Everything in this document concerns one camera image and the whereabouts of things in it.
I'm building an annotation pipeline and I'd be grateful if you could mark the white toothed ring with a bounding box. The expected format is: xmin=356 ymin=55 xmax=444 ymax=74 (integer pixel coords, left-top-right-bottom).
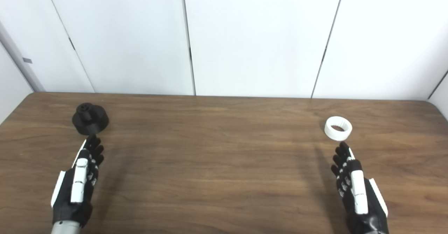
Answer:
xmin=324 ymin=116 xmax=353 ymax=141

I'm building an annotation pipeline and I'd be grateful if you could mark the gray wall post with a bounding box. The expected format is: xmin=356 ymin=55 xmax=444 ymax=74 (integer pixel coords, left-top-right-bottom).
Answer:
xmin=0 ymin=21 xmax=45 ymax=92

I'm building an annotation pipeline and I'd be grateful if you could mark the round black stepped part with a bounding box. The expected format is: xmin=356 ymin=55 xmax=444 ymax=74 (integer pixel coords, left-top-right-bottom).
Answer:
xmin=72 ymin=103 xmax=110 ymax=136

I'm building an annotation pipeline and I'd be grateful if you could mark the white and black left hand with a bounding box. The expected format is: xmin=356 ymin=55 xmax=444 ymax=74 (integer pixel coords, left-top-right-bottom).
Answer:
xmin=51 ymin=134 xmax=105 ymax=227

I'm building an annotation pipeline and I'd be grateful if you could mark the white and black right hand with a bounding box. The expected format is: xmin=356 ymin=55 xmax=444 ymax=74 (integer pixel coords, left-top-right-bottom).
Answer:
xmin=331 ymin=141 xmax=389 ymax=234

